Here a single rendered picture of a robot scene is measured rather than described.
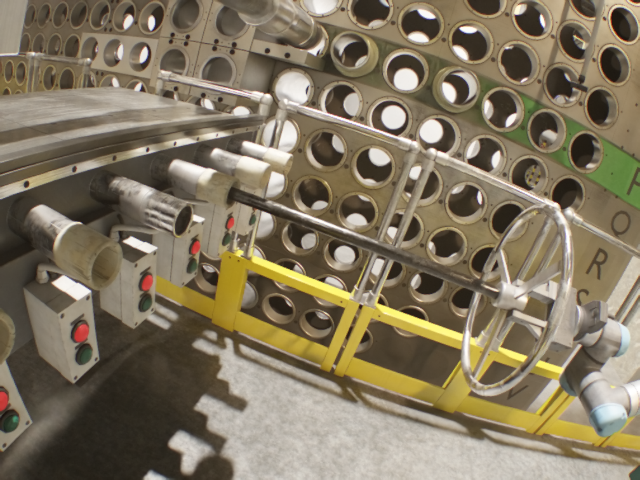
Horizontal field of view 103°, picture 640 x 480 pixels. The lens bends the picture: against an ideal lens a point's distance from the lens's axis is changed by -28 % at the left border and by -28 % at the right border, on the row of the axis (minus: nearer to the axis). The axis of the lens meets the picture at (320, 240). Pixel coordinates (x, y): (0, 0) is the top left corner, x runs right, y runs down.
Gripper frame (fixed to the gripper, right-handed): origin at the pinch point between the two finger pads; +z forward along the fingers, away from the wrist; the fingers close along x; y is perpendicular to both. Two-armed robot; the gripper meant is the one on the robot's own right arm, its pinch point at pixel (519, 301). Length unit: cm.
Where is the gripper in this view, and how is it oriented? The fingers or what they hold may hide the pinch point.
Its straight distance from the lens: 73.7
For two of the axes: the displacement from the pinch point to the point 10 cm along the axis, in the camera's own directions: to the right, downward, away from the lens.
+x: 3.6, -8.3, 4.2
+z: -9.3, -3.5, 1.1
